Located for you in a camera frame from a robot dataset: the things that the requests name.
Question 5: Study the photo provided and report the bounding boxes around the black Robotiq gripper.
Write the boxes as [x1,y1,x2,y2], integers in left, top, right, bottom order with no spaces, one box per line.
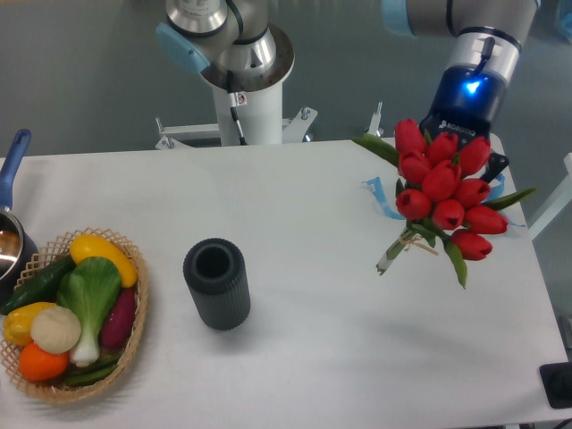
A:
[419,66,509,183]

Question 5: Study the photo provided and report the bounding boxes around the red tulip bouquet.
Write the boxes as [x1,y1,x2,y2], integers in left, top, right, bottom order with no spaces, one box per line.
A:
[353,119,509,285]

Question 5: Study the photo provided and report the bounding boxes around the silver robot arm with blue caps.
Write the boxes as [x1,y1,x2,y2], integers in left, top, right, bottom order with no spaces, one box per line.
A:
[156,1,540,146]

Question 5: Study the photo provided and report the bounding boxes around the light blue ribbon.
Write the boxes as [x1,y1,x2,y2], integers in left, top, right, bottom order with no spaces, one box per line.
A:
[363,173,535,221]

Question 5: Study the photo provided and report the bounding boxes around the black device at table edge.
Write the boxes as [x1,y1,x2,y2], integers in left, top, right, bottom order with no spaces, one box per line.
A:
[539,362,572,409]

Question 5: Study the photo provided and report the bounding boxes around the dark grey ribbed vase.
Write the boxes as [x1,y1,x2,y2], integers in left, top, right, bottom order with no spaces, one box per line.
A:
[182,238,251,331]

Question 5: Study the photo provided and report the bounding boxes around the purple sweet potato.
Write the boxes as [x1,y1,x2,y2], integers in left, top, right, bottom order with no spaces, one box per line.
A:
[100,289,136,349]

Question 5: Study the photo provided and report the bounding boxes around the green bok choy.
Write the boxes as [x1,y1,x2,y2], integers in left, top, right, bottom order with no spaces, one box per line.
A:
[56,257,122,367]

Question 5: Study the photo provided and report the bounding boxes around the woven wicker basket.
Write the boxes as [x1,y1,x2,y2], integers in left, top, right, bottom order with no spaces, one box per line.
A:
[1,228,149,404]

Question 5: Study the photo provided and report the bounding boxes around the green bean pods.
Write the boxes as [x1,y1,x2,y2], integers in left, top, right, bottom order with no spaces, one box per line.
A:
[63,354,120,388]

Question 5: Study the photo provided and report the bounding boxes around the green cucumber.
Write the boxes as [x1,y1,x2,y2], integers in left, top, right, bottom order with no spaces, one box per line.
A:
[1,255,76,315]

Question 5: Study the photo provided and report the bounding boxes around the cream steamed bun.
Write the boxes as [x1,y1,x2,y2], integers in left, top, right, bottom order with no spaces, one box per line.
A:
[30,306,81,354]

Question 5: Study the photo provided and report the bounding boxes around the orange fruit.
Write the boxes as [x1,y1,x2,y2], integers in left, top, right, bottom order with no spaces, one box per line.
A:
[19,342,69,382]

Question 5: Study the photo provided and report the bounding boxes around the yellow bell pepper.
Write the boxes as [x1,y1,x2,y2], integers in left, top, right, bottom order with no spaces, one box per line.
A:
[3,302,56,347]

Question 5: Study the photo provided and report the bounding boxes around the white frame at right edge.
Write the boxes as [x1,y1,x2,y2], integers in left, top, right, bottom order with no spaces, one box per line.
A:
[528,153,571,240]

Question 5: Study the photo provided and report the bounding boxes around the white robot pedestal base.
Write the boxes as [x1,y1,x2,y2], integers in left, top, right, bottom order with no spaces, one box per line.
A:
[156,80,318,150]

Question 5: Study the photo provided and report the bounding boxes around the blue handled saucepan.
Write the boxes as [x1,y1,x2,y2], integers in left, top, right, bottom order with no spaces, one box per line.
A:
[1,129,38,305]

